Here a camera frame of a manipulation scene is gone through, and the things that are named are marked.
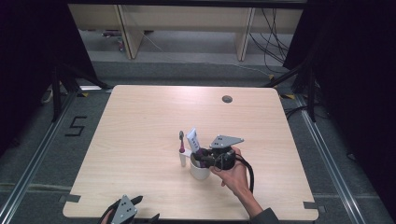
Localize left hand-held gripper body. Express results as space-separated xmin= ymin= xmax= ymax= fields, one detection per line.
xmin=109 ymin=194 xmax=138 ymax=224

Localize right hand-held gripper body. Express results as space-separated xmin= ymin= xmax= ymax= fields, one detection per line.
xmin=209 ymin=133 xmax=246 ymax=172

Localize white cup with handle holder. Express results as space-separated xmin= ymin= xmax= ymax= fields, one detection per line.
xmin=177 ymin=147 xmax=213 ymax=181

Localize purple white toothpaste tube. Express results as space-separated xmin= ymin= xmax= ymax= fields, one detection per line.
xmin=185 ymin=127 xmax=208 ymax=164

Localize pink grey toothbrush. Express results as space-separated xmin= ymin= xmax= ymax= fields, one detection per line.
xmin=177 ymin=130 xmax=186 ymax=154

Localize person's right hand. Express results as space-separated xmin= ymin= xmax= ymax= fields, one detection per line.
xmin=209 ymin=146 xmax=250 ymax=199

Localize black metal stand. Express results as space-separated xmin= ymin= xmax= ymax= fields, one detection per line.
xmin=50 ymin=63 xmax=112 ymax=123
xmin=263 ymin=60 xmax=318 ymax=123

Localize beige wooden desk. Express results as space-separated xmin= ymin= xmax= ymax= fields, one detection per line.
xmin=68 ymin=3 xmax=304 ymax=62

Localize small colourful items under desk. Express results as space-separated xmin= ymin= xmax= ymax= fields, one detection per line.
xmin=101 ymin=29 xmax=126 ymax=52

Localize black curtain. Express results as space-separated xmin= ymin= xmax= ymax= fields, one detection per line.
xmin=282 ymin=0 xmax=396 ymax=216
xmin=0 ymin=0 xmax=96 ymax=157

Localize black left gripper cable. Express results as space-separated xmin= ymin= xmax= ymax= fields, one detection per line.
xmin=98 ymin=200 xmax=121 ymax=224

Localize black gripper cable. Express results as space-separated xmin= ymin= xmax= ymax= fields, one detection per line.
xmin=235 ymin=154 xmax=255 ymax=194
xmin=98 ymin=200 xmax=121 ymax=224

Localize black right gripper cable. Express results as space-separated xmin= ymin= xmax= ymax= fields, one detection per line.
xmin=235 ymin=154 xmax=255 ymax=194

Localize black floor cable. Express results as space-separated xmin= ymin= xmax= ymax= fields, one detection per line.
xmin=284 ymin=105 xmax=310 ymax=121

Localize aluminium floor rail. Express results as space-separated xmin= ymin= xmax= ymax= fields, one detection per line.
xmin=294 ymin=92 xmax=366 ymax=224
xmin=0 ymin=91 xmax=78 ymax=224

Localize bundle of black cables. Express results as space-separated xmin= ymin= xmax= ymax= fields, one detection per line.
xmin=248 ymin=7 xmax=291 ymax=75

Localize white coiled cable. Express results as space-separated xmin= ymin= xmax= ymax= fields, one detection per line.
xmin=39 ymin=88 xmax=54 ymax=105

